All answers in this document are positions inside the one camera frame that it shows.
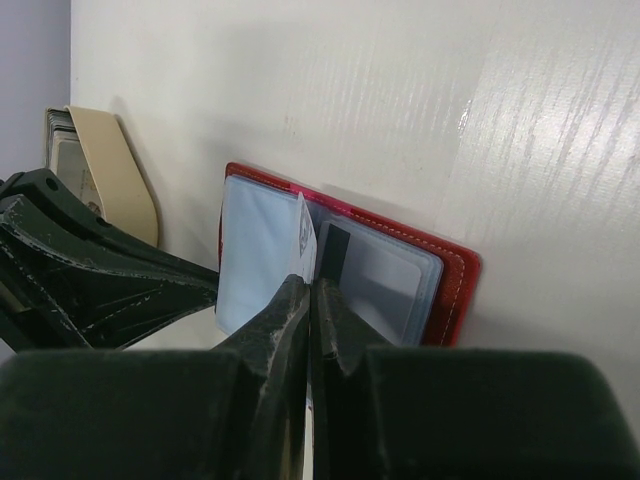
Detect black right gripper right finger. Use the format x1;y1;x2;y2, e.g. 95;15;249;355
310;279;639;479

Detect red leather card holder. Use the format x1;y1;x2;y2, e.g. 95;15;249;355
216;163;481;346

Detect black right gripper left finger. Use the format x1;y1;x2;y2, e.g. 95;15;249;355
1;275;310;479

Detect silver VIP card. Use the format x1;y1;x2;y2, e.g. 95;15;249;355
316;216;444;346
289;193;317;284

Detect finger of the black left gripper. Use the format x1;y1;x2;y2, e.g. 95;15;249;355
1;168;219;285
1;195;218;350

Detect beige oval tray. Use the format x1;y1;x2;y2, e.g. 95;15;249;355
65;105;159;247

